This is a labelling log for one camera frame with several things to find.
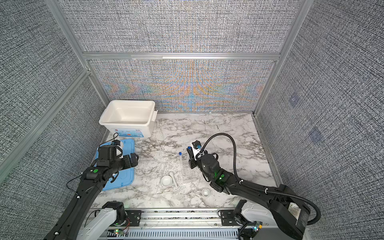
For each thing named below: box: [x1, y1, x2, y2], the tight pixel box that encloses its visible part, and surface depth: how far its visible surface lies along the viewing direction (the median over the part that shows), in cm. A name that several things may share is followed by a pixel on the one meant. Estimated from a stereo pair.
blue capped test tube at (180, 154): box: [178, 152, 182, 185], surface depth 90 cm
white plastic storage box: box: [99, 100, 158, 138], surface depth 105 cm
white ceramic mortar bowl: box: [160, 175, 173, 187], surface depth 86 cm
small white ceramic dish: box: [201, 188, 211, 197], surface depth 81 cm
